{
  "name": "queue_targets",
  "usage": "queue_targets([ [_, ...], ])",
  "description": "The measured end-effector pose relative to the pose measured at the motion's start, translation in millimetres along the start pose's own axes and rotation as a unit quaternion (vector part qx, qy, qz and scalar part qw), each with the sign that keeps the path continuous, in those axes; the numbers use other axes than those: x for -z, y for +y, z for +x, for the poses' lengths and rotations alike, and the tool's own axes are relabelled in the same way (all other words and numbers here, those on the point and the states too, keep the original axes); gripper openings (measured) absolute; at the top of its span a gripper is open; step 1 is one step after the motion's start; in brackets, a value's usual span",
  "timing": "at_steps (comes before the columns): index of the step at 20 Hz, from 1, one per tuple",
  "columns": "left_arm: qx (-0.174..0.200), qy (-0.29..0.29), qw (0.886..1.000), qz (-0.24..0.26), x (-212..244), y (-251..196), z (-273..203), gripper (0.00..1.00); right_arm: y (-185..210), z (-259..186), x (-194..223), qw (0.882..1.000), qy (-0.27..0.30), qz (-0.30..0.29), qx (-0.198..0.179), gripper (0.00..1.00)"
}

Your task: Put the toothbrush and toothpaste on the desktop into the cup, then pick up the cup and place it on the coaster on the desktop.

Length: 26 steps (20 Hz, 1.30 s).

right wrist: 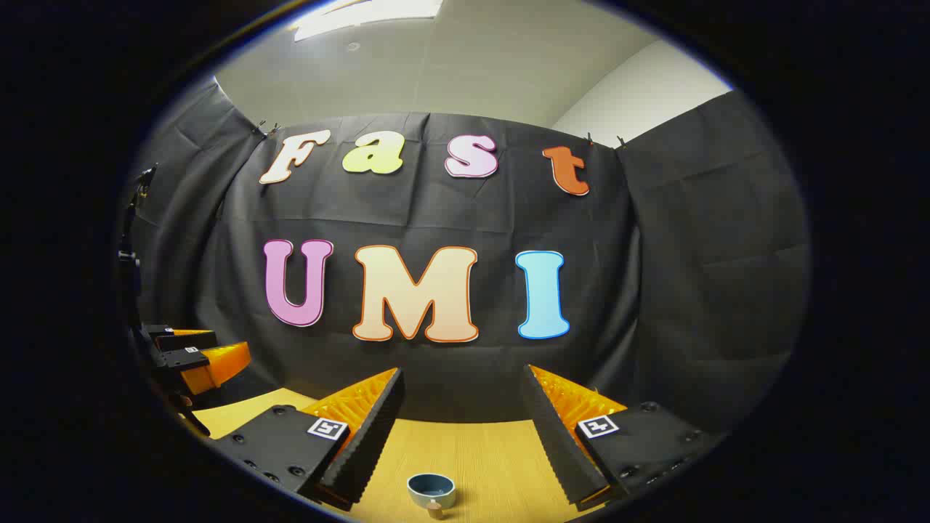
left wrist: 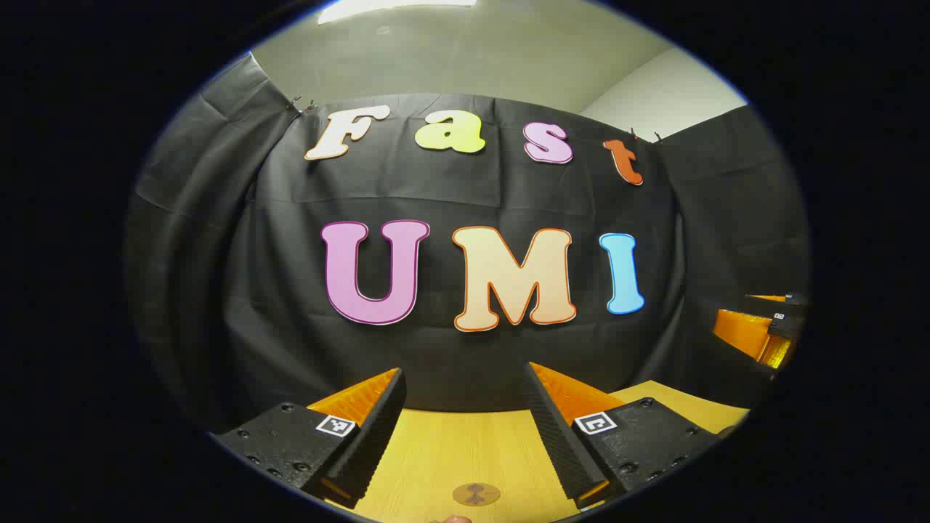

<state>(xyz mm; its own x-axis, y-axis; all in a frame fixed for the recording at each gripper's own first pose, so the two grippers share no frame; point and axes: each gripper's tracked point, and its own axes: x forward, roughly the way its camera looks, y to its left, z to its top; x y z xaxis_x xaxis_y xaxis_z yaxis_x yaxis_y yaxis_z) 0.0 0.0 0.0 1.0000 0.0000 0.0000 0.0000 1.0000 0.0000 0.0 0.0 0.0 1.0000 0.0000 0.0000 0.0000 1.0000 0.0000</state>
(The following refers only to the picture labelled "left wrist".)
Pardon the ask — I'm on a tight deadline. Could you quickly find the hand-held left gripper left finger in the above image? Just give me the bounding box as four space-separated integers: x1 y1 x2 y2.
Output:
211 367 408 509

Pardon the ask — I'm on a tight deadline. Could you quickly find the wooden desktop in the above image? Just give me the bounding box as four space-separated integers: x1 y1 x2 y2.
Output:
323 379 751 523

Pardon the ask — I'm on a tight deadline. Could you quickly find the ceiling light panel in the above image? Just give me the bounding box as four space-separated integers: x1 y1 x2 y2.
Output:
318 0 478 24

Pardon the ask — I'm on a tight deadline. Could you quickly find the round brown coaster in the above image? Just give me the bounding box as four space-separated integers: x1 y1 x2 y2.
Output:
452 482 502 507

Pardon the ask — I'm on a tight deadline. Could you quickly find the black backdrop cloth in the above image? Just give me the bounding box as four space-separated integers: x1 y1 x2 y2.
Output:
124 51 811 437

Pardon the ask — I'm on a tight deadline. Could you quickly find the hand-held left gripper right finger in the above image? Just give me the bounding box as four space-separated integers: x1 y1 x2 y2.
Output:
522 362 727 509

